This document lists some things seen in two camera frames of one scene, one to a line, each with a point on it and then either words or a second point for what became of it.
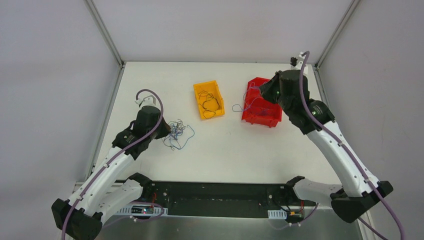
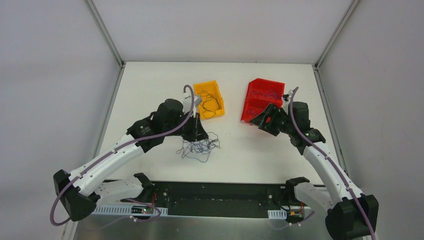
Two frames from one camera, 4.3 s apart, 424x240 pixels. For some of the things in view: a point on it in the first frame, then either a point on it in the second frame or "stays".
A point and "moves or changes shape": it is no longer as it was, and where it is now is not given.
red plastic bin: (257, 109) stays
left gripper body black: (165, 129) -> (195, 127)
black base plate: (247, 199) stays
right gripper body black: (267, 91) -> (269, 118)
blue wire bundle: (179, 135) moves or changes shape
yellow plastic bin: (209, 99) stays
